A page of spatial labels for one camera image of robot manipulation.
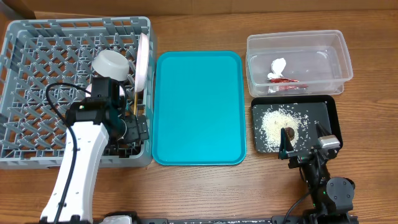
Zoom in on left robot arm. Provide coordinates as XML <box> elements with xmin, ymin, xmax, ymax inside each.
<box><xmin>39</xmin><ymin>77</ymin><xmax>149</xmax><ymax>223</ymax></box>

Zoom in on black tray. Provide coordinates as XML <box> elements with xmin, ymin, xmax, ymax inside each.
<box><xmin>251</xmin><ymin>95</ymin><xmax>343</xmax><ymax>153</ymax></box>

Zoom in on rice and food scraps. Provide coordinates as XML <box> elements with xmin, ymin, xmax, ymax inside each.
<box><xmin>254</xmin><ymin>107</ymin><xmax>312</xmax><ymax>153</ymax></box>

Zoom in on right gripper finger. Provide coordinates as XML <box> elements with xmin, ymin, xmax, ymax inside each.
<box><xmin>315</xmin><ymin>122</ymin><xmax>331</xmax><ymax>138</ymax></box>
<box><xmin>278</xmin><ymin>128</ymin><xmax>294</xmax><ymax>159</ymax></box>

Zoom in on wooden chopstick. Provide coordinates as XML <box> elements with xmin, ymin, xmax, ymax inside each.
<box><xmin>133</xmin><ymin>92</ymin><xmax>138</xmax><ymax>116</ymax></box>

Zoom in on large white plate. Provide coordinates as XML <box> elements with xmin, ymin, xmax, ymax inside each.
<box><xmin>135</xmin><ymin>33</ymin><xmax>149</xmax><ymax>93</ymax></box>

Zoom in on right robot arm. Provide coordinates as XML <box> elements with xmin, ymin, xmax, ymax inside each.
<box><xmin>278</xmin><ymin>123</ymin><xmax>358</xmax><ymax>223</ymax></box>

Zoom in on grey dishwasher rack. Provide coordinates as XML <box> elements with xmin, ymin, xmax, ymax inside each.
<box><xmin>1</xmin><ymin>16</ymin><xmax>157</xmax><ymax>169</ymax></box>

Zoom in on clear plastic storage box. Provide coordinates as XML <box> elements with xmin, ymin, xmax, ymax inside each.
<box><xmin>246</xmin><ymin>30</ymin><xmax>353</xmax><ymax>97</ymax></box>

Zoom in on grey bowl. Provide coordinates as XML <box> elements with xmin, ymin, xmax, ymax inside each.
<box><xmin>92</xmin><ymin>50</ymin><xmax>129</xmax><ymax>82</ymax></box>

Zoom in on red snack wrapper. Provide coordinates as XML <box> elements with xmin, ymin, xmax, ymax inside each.
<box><xmin>268</xmin><ymin>78</ymin><xmax>308</xmax><ymax>93</ymax></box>

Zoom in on small pink saucer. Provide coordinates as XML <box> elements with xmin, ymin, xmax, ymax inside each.
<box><xmin>85</xmin><ymin>84</ymin><xmax>125</xmax><ymax>97</ymax></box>

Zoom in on white tissue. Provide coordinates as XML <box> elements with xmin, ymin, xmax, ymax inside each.
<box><xmin>267</xmin><ymin>58</ymin><xmax>287</xmax><ymax>80</ymax></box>

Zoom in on teal plastic tray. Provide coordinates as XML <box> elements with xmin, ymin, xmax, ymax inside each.
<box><xmin>152</xmin><ymin>51</ymin><xmax>247</xmax><ymax>166</ymax></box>

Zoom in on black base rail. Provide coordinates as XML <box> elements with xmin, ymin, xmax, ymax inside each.
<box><xmin>94</xmin><ymin>212</ymin><xmax>359</xmax><ymax>224</ymax></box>

